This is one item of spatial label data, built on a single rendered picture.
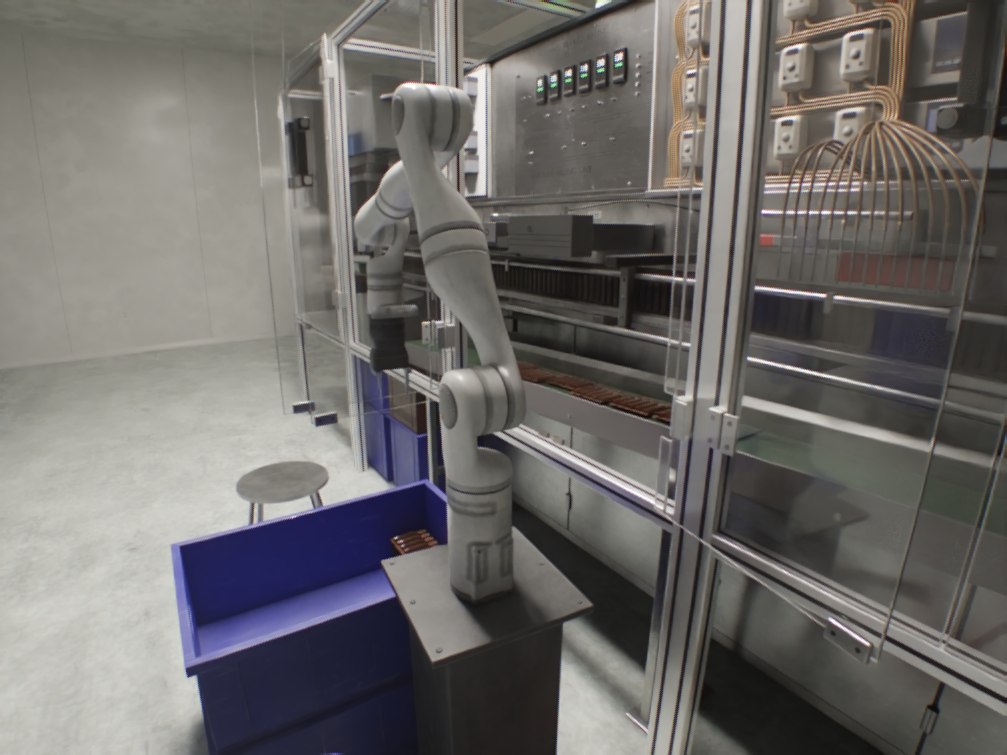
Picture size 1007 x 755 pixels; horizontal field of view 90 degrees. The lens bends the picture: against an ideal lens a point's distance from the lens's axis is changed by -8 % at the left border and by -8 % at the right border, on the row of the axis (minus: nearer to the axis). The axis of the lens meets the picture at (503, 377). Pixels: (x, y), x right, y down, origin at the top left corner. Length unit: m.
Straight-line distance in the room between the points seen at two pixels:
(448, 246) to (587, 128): 1.24
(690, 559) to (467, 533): 0.41
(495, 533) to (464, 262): 0.37
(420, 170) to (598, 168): 1.13
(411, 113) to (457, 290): 0.26
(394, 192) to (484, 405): 0.44
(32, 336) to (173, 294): 1.19
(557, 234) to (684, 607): 0.88
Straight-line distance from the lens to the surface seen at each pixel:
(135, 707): 1.66
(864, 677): 1.34
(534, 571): 0.89
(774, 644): 1.42
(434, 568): 0.90
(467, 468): 0.72
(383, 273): 1.10
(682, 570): 1.03
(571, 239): 1.36
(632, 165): 1.76
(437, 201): 0.77
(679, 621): 1.08
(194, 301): 5.85
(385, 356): 1.13
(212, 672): 1.05
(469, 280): 0.73
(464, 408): 0.68
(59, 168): 5.86
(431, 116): 0.83
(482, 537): 0.77
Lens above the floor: 1.06
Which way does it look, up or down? 15 degrees down
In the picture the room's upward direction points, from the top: straight up
